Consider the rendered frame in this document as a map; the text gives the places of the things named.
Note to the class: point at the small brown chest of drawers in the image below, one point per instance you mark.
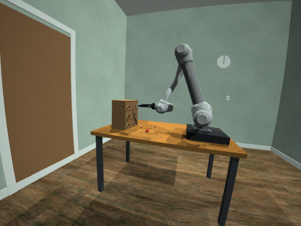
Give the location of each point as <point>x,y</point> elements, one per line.
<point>118,114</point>

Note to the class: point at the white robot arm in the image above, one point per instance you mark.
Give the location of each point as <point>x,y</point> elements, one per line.
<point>201,111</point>

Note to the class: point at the dark brown drawer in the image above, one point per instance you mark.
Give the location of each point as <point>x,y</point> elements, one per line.
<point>134,113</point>
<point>134,105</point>
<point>128,105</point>
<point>134,121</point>
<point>128,114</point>
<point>128,124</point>

